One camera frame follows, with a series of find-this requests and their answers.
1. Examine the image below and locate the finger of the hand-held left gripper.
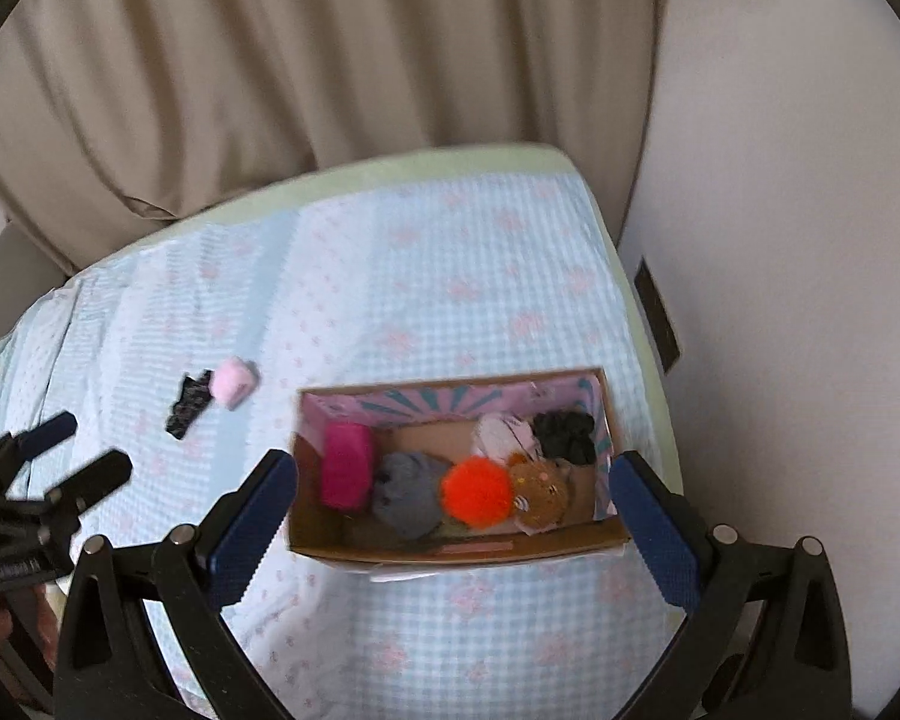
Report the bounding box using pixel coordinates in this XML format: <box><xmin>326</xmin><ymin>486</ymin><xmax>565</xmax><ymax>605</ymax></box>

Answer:
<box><xmin>0</xmin><ymin>411</ymin><xmax>77</xmax><ymax>467</ymax></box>
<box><xmin>41</xmin><ymin>450</ymin><xmax>134</xmax><ymax>524</ymax></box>

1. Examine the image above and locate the pink fluffy sock roll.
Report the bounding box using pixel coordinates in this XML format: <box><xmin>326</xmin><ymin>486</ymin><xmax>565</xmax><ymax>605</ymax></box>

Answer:
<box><xmin>208</xmin><ymin>358</ymin><xmax>260</xmax><ymax>410</ymax></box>

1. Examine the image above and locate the dark wall plate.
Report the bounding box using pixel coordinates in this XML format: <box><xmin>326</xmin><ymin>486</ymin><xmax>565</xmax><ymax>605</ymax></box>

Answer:
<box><xmin>634</xmin><ymin>256</ymin><xmax>682</xmax><ymax>377</ymax></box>

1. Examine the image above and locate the beige curtain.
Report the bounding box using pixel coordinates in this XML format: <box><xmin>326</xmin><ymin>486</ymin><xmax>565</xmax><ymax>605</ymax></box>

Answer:
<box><xmin>0</xmin><ymin>0</ymin><xmax>670</xmax><ymax>278</ymax></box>

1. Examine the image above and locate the grey padded headboard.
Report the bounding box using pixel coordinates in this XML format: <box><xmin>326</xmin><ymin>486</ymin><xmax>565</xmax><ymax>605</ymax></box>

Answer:
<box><xmin>0</xmin><ymin>221</ymin><xmax>77</xmax><ymax>362</ymax></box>

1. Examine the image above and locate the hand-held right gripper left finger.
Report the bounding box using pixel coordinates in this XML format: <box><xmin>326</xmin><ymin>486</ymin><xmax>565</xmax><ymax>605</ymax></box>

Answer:
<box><xmin>54</xmin><ymin>448</ymin><xmax>299</xmax><ymax>720</ymax></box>

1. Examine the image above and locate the orange pompom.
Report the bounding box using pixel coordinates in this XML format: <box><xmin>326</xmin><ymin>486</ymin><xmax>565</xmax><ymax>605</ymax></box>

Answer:
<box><xmin>439</xmin><ymin>456</ymin><xmax>515</xmax><ymax>527</ymax></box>

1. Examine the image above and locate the dark patterned cloth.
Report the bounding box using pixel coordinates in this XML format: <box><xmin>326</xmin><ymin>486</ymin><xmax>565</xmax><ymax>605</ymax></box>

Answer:
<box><xmin>165</xmin><ymin>369</ymin><xmax>217</xmax><ymax>438</ymax></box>

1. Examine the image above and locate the black sock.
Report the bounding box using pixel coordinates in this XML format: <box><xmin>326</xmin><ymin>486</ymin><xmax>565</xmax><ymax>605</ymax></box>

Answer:
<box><xmin>532</xmin><ymin>410</ymin><xmax>598</xmax><ymax>467</ymax></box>

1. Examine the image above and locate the grey sock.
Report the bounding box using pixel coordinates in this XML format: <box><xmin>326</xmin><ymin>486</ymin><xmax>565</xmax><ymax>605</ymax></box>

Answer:
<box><xmin>371</xmin><ymin>451</ymin><xmax>451</xmax><ymax>541</ymax></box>

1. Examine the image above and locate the blue checked blanket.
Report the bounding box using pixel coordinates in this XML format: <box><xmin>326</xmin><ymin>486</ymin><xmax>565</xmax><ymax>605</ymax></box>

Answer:
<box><xmin>0</xmin><ymin>165</ymin><xmax>683</xmax><ymax>720</ymax></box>

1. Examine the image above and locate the pale green bed sheet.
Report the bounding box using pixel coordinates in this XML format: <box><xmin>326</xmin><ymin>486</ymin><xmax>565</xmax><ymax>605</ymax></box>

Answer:
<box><xmin>64</xmin><ymin>142</ymin><xmax>685</xmax><ymax>488</ymax></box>

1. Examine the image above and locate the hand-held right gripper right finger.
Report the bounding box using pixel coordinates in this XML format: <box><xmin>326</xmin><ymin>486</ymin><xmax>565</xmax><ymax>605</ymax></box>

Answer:
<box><xmin>607</xmin><ymin>450</ymin><xmax>852</xmax><ymax>720</ymax></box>

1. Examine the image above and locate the pale pink cloth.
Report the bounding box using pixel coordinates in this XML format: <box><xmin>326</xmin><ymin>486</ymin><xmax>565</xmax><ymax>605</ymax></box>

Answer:
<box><xmin>471</xmin><ymin>412</ymin><xmax>541</xmax><ymax>466</ymax></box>

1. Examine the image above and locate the magenta pouch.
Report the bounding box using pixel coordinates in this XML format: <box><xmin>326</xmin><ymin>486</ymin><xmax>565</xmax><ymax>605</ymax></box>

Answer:
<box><xmin>321</xmin><ymin>422</ymin><xmax>378</xmax><ymax>509</ymax></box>

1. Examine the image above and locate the brown plush bear toy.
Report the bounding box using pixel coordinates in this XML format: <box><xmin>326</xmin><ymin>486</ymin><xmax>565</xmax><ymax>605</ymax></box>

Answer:
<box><xmin>506</xmin><ymin>457</ymin><xmax>572</xmax><ymax>538</ymax></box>

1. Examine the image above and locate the cardboard box with pink print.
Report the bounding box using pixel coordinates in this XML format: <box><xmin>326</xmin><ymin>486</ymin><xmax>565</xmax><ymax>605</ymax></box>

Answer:
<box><xmin>289</xmin><ymin>367</ymin><xmax>632</xmax><ymax>568</ymax></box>

